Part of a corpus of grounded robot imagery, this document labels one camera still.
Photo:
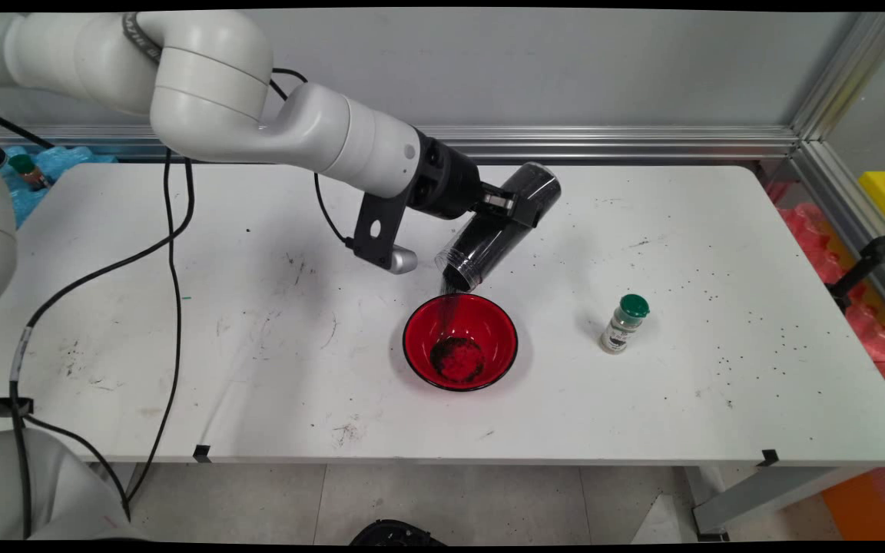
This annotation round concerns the black object on floor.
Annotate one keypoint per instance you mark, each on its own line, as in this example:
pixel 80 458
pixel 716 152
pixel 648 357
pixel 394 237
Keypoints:
pixel 392 532

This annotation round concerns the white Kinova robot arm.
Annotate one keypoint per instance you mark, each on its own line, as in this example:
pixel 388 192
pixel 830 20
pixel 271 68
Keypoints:
pixel 212 84

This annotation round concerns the orange floor mat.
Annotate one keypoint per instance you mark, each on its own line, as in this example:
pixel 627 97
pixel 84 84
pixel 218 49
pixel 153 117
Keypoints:
pixel 869 507

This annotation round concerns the upright aluminium frame post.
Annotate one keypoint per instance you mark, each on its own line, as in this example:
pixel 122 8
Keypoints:
pixel 850 69

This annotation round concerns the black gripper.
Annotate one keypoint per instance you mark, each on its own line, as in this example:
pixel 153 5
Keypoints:
pixel 446 180

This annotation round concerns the black stand pole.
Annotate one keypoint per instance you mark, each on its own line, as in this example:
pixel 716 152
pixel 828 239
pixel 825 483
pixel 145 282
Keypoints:
pixel 869 261

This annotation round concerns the red plastic bag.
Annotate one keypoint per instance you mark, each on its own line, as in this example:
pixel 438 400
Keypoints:
pixel 811 238

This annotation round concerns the blue plastic bag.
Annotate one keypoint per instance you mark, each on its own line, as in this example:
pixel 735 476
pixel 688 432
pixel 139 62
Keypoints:
pixel 66 160

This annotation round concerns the red bowl with black rim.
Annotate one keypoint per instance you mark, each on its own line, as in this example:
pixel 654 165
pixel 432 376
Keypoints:
pixel 488 322

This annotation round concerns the clear jar with black seeds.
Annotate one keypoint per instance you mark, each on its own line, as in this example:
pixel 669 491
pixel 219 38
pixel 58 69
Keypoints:
pixel 488 253

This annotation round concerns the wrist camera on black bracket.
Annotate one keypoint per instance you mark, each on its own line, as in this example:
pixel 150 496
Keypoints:
pixel 373 230

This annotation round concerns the grey table leg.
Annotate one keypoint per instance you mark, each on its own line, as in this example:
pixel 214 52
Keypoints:
pixel 765 491

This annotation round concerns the horizontal aluminium frame rail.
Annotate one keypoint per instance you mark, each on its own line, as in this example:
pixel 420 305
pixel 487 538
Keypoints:
pixel 719 142

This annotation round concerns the spice shaker with green cap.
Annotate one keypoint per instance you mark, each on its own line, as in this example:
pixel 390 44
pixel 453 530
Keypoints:
pixel 623 326

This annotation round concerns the small bottle with green cap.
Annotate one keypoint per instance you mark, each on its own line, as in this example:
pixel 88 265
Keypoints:
pixel 28 170

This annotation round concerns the black tape marker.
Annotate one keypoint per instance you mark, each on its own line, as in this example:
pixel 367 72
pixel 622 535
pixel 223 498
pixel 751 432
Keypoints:
pixel 201 453
pixel 768 458

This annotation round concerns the side aluminium frame rail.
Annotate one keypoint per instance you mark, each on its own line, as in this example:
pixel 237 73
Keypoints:
pixel 850 207

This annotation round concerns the pile of black seeds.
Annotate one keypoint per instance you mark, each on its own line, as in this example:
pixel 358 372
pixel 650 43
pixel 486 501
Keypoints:
pixel 442 355

